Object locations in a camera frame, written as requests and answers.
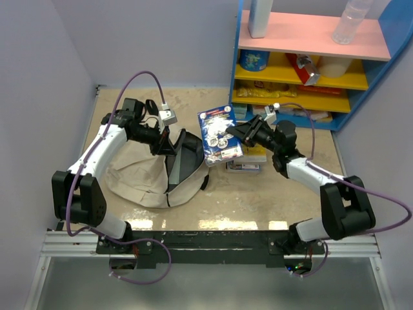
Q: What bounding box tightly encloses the red snack packet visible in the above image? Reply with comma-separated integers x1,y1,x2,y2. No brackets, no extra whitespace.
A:
285,53,321,86

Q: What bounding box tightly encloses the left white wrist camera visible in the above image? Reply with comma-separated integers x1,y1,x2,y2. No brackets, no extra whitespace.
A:
159,109,177,127

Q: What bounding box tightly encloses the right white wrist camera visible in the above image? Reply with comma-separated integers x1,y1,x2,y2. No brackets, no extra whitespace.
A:
264,103,281,125

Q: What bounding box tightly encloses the yellow snack bag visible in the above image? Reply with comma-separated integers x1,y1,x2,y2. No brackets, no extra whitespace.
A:
236,80,297,98

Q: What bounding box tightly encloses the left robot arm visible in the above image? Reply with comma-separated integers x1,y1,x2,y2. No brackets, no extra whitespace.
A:
52,98,185,253

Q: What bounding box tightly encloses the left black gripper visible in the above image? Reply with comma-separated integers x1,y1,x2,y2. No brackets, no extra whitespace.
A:
130,121,177,156

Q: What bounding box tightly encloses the yellow picture book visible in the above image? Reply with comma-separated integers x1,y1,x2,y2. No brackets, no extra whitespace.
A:
238,144,267,163

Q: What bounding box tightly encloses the blue glossy comic book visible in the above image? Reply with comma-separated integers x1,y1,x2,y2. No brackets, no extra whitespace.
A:
197,104,243,167

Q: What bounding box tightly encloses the white bottle on shelf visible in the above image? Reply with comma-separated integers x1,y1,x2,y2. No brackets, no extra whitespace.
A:
248,0,273,39

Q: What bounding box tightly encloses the clear plastic bottle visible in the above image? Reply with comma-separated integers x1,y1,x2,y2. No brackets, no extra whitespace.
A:
332,0,373,45

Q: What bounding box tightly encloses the colourful box under book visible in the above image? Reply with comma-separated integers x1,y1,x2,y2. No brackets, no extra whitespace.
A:
226,161,261,174

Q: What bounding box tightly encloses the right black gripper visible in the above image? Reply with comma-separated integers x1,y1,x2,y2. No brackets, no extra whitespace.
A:
225,115,281,154

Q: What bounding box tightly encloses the blue shelf unit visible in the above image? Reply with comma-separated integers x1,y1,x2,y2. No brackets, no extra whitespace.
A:
229,1,412,131

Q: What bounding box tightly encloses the pastel sponges row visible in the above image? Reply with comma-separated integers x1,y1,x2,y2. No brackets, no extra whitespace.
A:
233,103,332,123

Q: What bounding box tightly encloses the orange red packet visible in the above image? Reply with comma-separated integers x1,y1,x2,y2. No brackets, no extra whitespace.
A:
296,85,343,96

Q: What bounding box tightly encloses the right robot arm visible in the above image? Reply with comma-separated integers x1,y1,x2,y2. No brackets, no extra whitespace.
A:
226,116,376,254

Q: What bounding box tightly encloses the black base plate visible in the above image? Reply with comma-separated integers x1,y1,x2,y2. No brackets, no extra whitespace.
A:
96,231,325,269

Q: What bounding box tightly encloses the white bowl cup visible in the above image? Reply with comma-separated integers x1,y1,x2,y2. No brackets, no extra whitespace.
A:
317,56,353,78

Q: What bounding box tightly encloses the beige student backpack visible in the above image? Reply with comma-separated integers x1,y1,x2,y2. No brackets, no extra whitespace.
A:
105,125,209,209

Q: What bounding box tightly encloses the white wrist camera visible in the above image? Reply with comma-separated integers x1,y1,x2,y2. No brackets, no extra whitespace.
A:
159,109,177,127
264,103,281,125

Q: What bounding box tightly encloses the blue tin can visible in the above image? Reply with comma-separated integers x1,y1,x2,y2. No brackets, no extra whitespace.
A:
239,49,270,72

